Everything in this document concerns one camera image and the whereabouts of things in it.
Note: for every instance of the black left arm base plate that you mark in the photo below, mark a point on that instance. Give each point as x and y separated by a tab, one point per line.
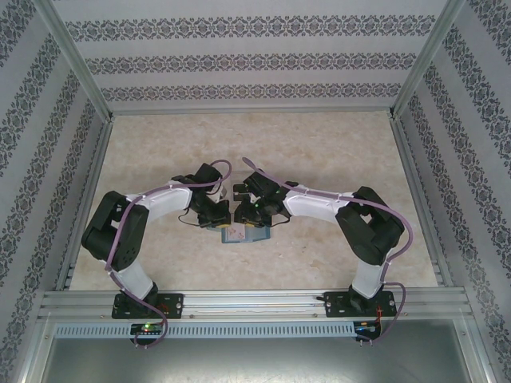
171	305

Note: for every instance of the aluminium mounting rail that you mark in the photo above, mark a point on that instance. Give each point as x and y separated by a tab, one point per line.
255	305

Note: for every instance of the aluminium table back rail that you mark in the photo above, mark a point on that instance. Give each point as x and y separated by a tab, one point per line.
251	109

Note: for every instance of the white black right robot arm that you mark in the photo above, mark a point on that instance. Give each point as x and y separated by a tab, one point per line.
315	203

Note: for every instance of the aluminium table side rail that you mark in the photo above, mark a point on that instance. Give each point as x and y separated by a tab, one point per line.
408	159
97	159

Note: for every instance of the circuit board with green light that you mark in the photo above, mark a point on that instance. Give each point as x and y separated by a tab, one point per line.
145	328

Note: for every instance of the small circuit board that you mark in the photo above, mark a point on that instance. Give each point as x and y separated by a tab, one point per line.
367	327

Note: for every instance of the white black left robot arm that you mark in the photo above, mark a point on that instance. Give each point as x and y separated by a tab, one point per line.
159	203

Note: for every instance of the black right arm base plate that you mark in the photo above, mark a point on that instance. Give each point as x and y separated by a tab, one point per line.
335	305

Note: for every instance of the grey metal sheet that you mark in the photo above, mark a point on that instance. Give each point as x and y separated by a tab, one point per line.
255	359

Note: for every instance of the blue leather card holder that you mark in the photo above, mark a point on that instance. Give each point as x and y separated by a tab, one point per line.
259	235

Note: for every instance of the aluminium frame post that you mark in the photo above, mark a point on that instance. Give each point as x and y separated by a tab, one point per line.
72	56
431	56

